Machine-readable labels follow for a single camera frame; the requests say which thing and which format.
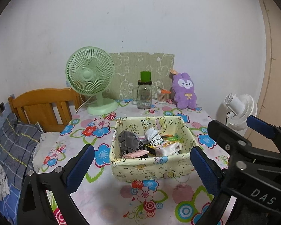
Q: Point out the grey drawstring pouch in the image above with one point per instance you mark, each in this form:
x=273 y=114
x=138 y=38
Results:
x=129 y=142

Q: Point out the glass mason jar mug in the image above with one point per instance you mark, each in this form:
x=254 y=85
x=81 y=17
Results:
x=142 y=93

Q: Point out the white floor fan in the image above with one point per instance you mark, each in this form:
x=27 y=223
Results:
x=241 y=107

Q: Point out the grey plaid pillow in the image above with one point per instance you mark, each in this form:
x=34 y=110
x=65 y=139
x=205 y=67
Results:
x=18 y=141

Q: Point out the white blanket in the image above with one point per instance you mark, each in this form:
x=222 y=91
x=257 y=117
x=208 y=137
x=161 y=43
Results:
x=46 y=142

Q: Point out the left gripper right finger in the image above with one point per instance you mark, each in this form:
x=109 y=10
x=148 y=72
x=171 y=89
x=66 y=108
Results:
x=211 y=176

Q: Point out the floral tablecloth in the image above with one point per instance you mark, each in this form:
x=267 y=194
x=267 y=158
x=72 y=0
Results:
x=103 y=199

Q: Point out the beige door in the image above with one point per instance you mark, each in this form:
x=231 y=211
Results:
x=245 y=57

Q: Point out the green desk fan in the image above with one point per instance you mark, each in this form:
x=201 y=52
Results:
x=90 y=71

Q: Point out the blue grid bedsheet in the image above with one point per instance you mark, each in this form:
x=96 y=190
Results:
x=9 y=204

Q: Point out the pink paper envelope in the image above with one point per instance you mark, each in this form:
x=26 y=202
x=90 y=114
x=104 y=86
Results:
x=136 y=154

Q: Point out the purple plush bunny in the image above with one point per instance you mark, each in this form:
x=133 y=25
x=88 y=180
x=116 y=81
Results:
x=184 y=93

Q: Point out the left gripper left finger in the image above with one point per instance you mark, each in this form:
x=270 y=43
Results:
x=34 y=206

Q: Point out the colourful cartoon tissue pack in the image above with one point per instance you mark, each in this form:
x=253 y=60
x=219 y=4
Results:
x=167 y=148

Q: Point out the cotton swab container orange lid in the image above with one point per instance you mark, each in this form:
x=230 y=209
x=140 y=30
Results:
x=162 y=95

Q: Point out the wooden bed headboard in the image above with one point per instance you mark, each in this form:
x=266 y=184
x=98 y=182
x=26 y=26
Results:
x=47 y=106

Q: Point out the white wipes packet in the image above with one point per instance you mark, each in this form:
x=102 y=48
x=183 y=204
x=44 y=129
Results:
x=175 y=138

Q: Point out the yellow cartoon fabric storage box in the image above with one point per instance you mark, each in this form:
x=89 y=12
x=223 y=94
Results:
x=152 y=168

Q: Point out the green cartoon cardboard panel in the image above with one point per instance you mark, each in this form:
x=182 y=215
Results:
x=128 y=68

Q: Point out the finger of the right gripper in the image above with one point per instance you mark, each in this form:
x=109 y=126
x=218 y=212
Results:
x=269 y=131
x=230 y=141

